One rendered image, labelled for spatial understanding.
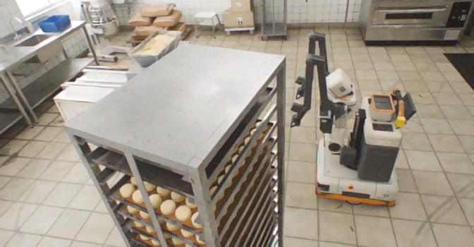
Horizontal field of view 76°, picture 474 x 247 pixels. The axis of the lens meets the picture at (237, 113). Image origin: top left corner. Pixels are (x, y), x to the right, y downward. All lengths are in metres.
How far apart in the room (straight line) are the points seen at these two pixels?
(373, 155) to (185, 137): 2.00
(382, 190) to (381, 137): 0.54
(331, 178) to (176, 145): 2.15
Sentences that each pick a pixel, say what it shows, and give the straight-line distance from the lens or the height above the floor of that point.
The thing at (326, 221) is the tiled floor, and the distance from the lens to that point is 2.87.
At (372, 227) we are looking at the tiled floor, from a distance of 2.92.
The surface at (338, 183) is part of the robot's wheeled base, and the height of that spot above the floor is 0.26.
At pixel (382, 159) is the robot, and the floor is 0.56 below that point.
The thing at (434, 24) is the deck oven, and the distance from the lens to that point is 6.02.
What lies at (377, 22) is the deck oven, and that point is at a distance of 5.78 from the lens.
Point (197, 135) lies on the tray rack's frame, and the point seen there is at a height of 1.82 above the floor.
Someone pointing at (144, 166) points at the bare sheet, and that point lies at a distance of 1.00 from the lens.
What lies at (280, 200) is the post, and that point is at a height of 0.98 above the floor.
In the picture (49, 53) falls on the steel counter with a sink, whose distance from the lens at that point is 5.35.
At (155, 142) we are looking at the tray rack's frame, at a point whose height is 1.82.
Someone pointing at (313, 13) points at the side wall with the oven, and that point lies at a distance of 6.69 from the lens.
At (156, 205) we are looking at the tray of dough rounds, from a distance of 1.10.
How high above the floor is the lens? 2.33
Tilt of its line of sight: 35 degrees down
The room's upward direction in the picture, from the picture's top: 6 degrees counter-clockwise
